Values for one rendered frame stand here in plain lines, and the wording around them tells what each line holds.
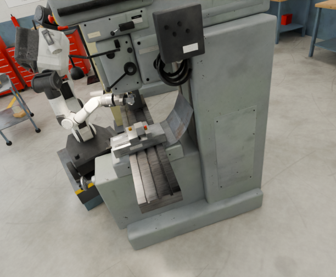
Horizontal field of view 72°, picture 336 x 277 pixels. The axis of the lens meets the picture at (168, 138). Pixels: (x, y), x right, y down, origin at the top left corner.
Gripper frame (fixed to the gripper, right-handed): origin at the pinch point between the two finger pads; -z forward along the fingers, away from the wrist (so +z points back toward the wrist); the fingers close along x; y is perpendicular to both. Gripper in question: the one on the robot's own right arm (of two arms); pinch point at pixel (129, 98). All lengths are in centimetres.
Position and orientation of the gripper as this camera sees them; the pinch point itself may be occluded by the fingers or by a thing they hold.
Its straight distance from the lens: 155.1
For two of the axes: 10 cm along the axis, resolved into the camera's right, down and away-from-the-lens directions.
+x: 1.1, -6.2, 7.7
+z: -9.8, 0.6, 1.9
